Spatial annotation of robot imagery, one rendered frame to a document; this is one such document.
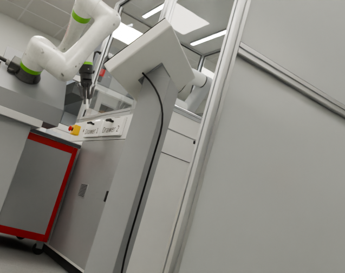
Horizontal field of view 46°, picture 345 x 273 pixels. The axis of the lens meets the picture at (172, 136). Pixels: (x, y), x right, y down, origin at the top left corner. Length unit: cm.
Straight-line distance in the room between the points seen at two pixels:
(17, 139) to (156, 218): 87
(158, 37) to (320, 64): 63
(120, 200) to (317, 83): 89
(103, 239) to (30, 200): 115
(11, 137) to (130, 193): 87
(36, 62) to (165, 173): 93
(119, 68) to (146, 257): 114
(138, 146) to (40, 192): 121
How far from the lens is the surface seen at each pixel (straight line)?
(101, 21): 240
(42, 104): 234
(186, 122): 244
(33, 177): 276
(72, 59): 228
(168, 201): 239
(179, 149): 241
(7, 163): 231
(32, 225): 280
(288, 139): 148
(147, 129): 171
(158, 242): 239
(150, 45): 168
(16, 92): 232
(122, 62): 166
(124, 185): 169
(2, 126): 231
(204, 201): 125
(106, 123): 255
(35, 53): 230
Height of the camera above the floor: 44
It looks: 11 degrees up
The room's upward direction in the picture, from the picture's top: 16 degrees clockwise
